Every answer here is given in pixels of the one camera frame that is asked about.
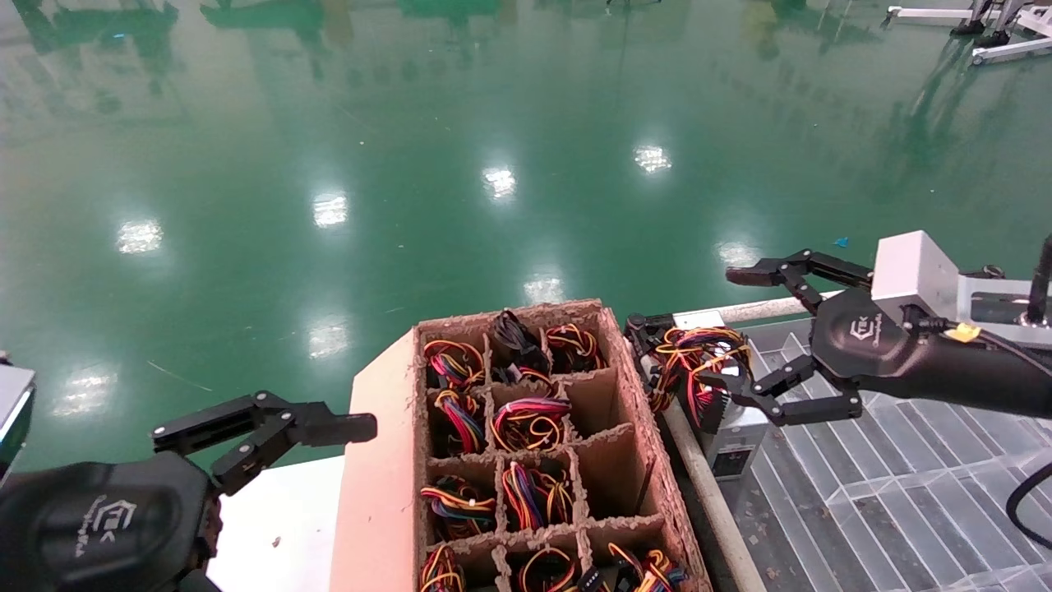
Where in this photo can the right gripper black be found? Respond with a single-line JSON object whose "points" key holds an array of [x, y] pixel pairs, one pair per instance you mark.
{"points": [[863, 341]]}

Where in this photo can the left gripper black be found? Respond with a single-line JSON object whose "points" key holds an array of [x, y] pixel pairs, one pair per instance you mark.
{"points": [[99, 526]]}

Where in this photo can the black pipe joint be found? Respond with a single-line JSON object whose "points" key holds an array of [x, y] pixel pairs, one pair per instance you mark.
{"points": [[990, 270]]}

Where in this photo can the long white pipe rail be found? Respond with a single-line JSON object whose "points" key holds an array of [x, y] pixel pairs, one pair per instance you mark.
{"points": [[764, 309]]}

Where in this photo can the brown cardboard divider box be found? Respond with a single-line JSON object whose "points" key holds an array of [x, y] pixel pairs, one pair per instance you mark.
{"points": [[378, 460]]}

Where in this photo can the clear acrylic stepped tray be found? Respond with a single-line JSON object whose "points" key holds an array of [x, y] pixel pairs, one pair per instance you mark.
{"points": [[904, 493]]}

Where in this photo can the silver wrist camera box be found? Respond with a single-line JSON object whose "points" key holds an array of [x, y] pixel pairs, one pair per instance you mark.
{"points": [[15, 411], [912, 267]]}

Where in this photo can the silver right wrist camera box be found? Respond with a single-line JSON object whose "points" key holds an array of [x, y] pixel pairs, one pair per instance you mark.
{"points": [[912, 267]]}

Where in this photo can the grey metal floor frame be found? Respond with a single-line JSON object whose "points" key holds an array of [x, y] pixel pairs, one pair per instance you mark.
{"points": [[998, 49]]}

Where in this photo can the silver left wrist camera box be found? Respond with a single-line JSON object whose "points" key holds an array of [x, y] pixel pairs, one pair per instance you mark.
{"points": [[15, 411]]}

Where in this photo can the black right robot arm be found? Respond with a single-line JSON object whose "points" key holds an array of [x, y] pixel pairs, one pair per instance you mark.
{"points": [[986, 376]]}

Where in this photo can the power supply with black connectors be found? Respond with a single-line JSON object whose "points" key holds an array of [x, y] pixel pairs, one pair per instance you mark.
{"points": [[514, 337]]}

